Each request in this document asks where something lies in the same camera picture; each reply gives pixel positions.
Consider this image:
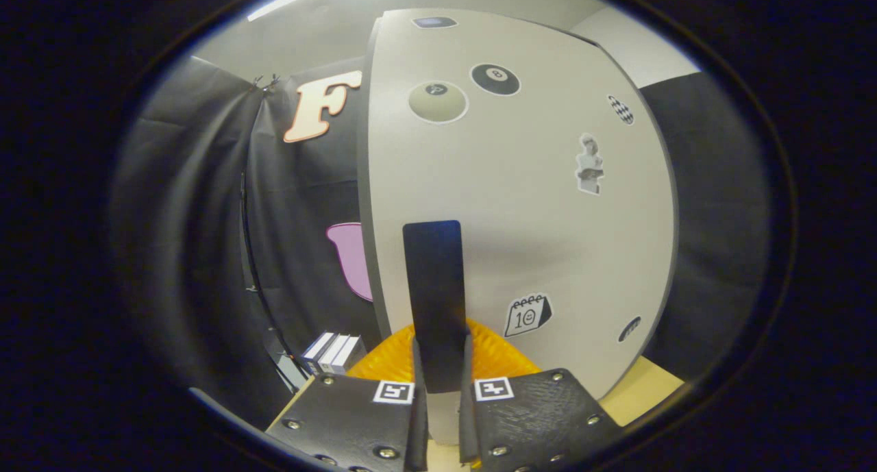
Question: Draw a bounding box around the black backdrop cloth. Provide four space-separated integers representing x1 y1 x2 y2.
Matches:
110 54 771 425

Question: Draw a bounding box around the dark blue book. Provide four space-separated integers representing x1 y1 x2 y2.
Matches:
301 332 336 373

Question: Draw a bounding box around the white spine book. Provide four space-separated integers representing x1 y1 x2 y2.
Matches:
319 334 351 375

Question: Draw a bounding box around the white cabinet door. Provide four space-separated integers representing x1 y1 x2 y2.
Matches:
367 10 676 445

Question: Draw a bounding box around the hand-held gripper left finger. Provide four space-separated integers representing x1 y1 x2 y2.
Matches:
266 325 430 472

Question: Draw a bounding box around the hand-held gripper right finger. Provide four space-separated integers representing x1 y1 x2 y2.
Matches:
458 319 626 472

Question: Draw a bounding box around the grey cabinet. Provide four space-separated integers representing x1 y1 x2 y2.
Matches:
355 8 680 401

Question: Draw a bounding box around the black door handle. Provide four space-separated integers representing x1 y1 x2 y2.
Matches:
402 220 470 395

